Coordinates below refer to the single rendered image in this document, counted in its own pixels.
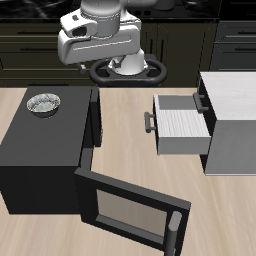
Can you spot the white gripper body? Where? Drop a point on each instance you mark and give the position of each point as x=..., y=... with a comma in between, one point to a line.
x=100, y=46

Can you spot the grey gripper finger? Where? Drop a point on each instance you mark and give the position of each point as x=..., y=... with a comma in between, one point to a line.
x=82, y=68
x=116, y=62

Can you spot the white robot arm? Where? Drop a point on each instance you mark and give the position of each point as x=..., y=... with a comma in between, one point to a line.
x=100, y=16

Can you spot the grey patterned bowl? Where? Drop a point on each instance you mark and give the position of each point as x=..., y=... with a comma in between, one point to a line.
x=43, y=104

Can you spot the white cabinet drawer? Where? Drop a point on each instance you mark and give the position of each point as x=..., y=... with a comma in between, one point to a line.
x=181, y=130

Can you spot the white cabinet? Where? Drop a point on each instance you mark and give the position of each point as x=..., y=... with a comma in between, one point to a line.
x=230, y=133

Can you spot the dark kitchen cupboards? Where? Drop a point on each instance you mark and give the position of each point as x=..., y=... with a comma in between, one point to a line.
x=33, y=50

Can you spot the black microwave oven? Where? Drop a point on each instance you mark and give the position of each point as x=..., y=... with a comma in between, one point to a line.
x=43, y=146

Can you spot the flat black base plate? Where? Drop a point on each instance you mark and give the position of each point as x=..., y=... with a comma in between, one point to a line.
x=156, y=75

